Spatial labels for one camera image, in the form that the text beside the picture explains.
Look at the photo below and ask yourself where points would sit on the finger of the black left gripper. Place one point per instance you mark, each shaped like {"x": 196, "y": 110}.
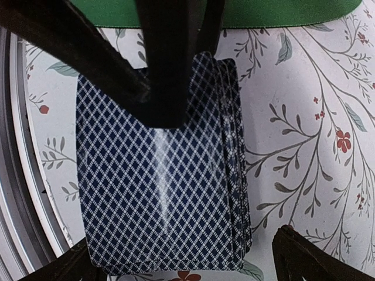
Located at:
{"x": 61, "y": 29}
{"x": 174, "y": 32}

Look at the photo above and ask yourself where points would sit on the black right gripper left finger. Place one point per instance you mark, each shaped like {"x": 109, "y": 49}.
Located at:
{"x": 73, "y": 265}

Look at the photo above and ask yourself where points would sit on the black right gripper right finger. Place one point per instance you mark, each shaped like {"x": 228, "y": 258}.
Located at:
{"x": 296, "y": 258}

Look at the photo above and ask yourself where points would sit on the blue patterned card deck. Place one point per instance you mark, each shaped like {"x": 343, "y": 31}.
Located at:
{"x": 234, "y": 153}

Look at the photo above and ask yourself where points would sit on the round green poker mat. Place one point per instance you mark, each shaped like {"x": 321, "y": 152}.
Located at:
{"x": 238, "y": 14}

